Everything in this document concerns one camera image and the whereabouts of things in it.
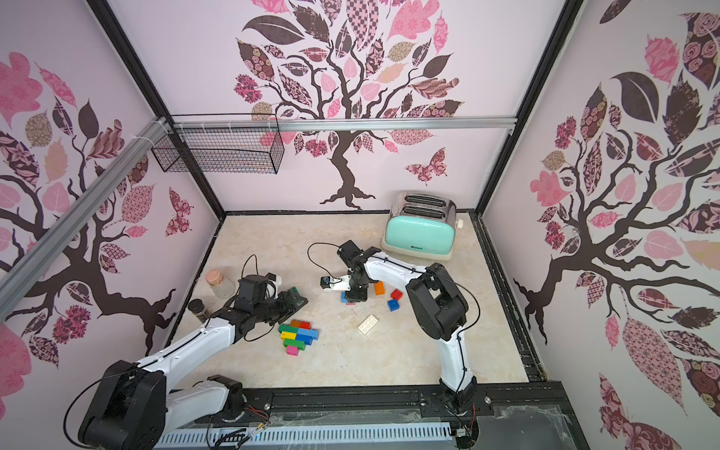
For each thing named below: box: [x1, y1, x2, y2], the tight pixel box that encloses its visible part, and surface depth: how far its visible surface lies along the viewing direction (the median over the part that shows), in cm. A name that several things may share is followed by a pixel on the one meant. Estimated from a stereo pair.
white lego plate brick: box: [358, 314, 379, 335], surface depth 89 cm
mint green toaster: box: [380, 192, 465, 261], surface depth 100 cm
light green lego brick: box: [283, 338, 307, 351], surface depth 85 cm
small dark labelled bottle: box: [187, 298, 209, 324], surface depth 85 cm
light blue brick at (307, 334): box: [296, 328, 320, 341], surface depth 87 cm
